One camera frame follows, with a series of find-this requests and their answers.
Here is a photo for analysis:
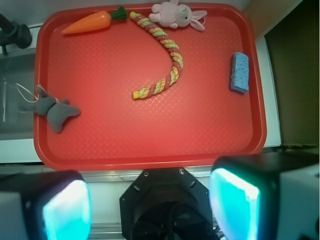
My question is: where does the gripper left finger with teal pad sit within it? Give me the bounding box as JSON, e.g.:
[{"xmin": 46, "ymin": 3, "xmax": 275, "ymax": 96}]
[{"xmin": 0, "ymin": 170, "xmax": 93, "ymax": 240}]

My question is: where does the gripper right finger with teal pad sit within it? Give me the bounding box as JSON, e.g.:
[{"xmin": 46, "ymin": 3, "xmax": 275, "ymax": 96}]
[{"xmin": 209, "ymin": 152, "xmax": 320, "ymax": 240}]

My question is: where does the blue sponge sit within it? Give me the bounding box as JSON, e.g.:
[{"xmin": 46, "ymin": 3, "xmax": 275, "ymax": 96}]
[{"xmin": 230, "ymin": 52, "xmax": 250, "ymax": 94}]

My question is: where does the grey plush bunny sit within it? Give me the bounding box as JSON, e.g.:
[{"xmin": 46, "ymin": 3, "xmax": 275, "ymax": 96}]
[{"xmin": 15, "ymin": 83, "xmax": 81, "ymax": 133}]

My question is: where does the red plastic tray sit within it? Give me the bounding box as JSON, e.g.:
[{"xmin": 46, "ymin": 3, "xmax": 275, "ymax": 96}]
[{"xmin": 33, "ymin": 3, "xmax": 267, "ymax": 171}]

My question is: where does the grey toy sink basin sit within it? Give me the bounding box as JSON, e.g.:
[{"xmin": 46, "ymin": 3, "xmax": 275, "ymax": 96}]
[{"xmin": 0, "ymin": 49, "xmax": 36, "ymax": 141}]

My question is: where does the grey sink faucet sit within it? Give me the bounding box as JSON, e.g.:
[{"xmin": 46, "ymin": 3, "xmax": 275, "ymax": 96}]
[{"xmin": 0, "ymin": 14, "xmax": 33, "ymax": 56}]

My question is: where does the orange toy carrot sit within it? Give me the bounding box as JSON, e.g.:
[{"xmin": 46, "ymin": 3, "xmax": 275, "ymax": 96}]
[{"xmin": 62, "ymin": 6, "xmax": 128, "ymax": 35}]

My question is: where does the pink plush bunny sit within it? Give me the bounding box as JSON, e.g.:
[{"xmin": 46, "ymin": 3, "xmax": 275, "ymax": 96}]
[{"xmin": 148, "ymin": 0, "xmax": 208, "ymax": 32}]

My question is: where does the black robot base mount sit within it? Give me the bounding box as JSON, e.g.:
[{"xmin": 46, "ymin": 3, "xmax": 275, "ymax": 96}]
[{"xmin": 119, "ymin": 168, "xmax": 219, "ymax": 240}]

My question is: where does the multicolour twisted rope toy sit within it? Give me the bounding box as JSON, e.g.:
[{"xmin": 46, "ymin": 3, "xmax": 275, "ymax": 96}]
[{"xmin": 128, "ymin": 11, "xmax": 185, "ymax": 101}]

